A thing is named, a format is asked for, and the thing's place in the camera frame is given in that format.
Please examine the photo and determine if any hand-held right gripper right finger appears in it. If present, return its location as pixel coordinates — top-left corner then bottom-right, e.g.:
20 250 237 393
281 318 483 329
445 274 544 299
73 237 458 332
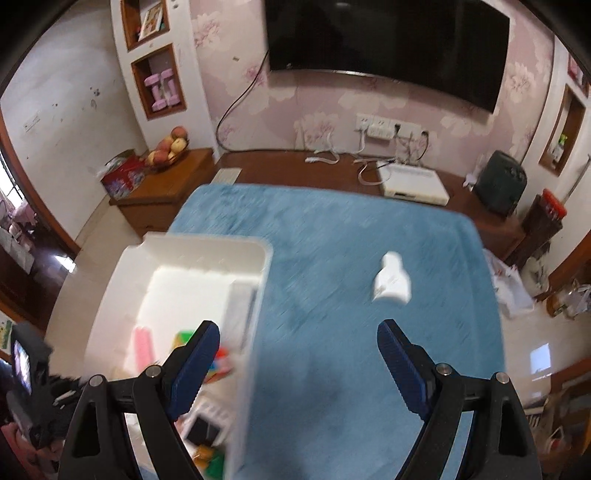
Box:
376 319 543 480

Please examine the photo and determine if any small white camera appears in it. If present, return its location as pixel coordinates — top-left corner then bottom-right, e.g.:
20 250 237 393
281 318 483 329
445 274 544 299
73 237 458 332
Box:
182 401 232 446

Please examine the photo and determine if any person's left forearm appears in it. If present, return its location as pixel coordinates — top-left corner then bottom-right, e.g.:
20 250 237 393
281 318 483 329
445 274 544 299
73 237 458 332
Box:
0 422 61 480

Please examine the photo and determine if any white plastic gadget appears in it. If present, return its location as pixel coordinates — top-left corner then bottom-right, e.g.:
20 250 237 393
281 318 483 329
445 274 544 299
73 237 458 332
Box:
372 251 411 304

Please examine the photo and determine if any white cable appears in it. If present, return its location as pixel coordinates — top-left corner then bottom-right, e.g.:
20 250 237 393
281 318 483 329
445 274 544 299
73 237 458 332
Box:
305 134 340 166
358 159 384 188

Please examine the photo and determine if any bowl of fruit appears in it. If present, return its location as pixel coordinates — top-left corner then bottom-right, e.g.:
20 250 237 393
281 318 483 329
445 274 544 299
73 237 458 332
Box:
145 126 190 169

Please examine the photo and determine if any wooden cabinet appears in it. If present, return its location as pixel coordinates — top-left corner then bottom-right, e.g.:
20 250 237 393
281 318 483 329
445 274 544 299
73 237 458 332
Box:
109 148 218 241

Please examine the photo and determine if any dark green heater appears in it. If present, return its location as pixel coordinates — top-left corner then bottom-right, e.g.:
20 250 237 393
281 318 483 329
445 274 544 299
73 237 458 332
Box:
475 150 528 217

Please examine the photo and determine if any white plastic tray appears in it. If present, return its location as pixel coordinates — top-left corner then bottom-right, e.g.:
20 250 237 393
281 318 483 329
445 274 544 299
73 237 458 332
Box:
83 232 273 480

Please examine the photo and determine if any long metal stick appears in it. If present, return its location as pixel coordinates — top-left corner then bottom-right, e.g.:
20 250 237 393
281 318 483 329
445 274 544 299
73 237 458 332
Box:
563 154 591 204

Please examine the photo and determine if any plastic bag with bottle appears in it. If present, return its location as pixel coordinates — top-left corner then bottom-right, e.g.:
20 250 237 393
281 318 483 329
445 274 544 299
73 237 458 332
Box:
547 279 591 319

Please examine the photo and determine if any white set-top box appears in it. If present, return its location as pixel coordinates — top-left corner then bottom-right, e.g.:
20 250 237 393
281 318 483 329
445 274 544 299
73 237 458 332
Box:
376 161 451 206

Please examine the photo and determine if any blue blanket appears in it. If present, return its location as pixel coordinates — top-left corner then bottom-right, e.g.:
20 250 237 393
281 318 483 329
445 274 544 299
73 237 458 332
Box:
139 183 504 480

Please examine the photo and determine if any pink nail clipper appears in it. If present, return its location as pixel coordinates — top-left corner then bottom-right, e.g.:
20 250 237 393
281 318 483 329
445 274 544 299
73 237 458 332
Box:
131 325 153 374

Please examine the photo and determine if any framed photo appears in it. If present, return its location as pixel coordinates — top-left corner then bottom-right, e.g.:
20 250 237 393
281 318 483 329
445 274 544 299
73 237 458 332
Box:
139 2 164 38

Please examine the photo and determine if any red printed box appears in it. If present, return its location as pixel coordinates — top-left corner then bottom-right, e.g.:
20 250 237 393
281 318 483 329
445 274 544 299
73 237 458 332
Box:
100 154 148 200

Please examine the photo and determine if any white power strip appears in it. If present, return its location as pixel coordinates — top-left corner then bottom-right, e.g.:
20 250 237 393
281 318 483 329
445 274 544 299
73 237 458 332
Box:
355 114 428 139

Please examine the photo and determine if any black television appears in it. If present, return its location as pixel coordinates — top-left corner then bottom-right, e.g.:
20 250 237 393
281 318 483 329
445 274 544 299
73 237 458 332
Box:
263 0 511 113

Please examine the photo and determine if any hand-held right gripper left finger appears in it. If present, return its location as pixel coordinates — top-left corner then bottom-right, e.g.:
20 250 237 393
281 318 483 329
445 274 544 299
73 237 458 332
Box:
58 320 221 480

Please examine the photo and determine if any red lid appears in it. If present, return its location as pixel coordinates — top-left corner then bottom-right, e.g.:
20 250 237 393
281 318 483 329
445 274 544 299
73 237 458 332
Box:
542 188 568 217

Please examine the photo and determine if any white plastic bag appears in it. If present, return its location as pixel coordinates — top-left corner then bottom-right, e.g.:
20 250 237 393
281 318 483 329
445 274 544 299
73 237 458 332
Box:
485 251 536 319

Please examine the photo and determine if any colourful puzzle cube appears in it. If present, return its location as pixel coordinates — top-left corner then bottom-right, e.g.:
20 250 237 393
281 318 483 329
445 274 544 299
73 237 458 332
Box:
172 329 232 384

